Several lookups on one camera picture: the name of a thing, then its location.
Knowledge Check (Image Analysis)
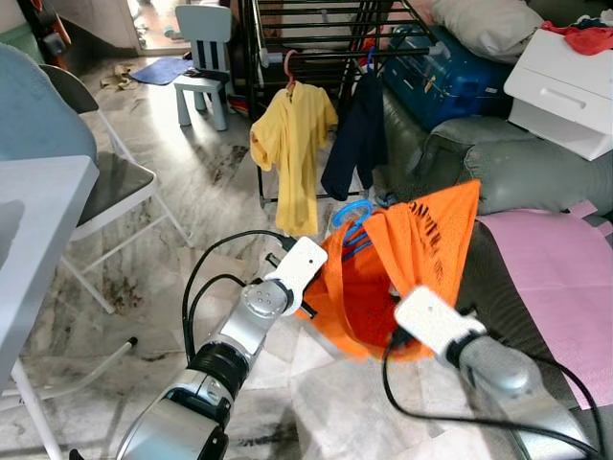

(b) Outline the white child chair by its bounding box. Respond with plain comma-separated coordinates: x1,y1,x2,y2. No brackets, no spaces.
172,5,234,132

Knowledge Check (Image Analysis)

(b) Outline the red cloth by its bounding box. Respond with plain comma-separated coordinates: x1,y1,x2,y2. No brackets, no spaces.
541,21,613,57

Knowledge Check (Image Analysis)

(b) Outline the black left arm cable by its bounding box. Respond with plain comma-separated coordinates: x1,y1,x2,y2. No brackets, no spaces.
180,230,290,365
190,273,248,332

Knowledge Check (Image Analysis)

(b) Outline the light blue cushion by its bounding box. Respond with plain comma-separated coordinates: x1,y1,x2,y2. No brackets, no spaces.
0,43,99,164

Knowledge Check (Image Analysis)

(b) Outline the navy blue garment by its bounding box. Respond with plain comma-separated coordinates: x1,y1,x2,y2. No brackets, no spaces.
321,65,389,202

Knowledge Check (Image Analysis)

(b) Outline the black metal drying rack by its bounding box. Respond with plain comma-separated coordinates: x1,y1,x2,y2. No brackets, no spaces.
244,0,451,207

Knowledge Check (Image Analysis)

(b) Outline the yellow shirt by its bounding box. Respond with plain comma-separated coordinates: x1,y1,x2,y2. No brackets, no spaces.
249,81,339,238

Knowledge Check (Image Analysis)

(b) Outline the off-white pillow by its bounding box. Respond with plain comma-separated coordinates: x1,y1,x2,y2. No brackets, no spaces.
431,0,545,63

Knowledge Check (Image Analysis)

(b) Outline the pink foam mat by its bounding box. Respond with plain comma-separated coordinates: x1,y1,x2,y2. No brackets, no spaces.
476,201,613,411

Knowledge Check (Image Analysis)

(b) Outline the red and black object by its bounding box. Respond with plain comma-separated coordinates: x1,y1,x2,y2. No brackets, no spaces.
19,0,73,68

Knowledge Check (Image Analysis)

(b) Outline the white drawer cabinet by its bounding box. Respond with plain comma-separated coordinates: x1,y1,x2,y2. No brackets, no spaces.
505,29,613,161

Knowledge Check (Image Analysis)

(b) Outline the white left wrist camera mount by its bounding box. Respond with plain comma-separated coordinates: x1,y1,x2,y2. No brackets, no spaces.
263,237,329,306

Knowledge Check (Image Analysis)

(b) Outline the small tan floor item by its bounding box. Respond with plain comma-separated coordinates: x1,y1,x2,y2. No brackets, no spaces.
101,65,135,92

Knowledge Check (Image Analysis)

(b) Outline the orange garment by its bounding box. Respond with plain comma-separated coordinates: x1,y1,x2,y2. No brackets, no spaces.
305,179,482,362

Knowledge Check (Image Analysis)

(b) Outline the blue hard suitcase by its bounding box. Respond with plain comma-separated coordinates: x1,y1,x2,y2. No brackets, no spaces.
383,27,513,130

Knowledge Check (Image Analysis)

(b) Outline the white tubular chair leg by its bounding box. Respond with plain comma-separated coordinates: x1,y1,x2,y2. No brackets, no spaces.
0,335,140,403

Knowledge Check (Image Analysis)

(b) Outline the green furniture panel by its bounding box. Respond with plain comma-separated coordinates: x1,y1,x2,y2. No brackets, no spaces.
0,24,49,60

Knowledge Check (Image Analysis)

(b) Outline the white table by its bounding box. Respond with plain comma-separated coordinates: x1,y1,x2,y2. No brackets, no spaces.
0,155,102,460

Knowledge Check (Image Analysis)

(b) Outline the pink plastic hanger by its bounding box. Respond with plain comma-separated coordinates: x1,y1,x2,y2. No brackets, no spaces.
282,50,300,97

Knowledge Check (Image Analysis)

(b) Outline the grey green leather sofa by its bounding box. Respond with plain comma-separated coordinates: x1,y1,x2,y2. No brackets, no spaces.
383,91,613,460

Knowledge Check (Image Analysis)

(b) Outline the white frame folding chair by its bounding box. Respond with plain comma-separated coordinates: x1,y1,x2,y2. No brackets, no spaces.
38,62,193,312

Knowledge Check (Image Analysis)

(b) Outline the blue floor mat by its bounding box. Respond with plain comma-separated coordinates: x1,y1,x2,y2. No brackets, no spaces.
129,56,193,87

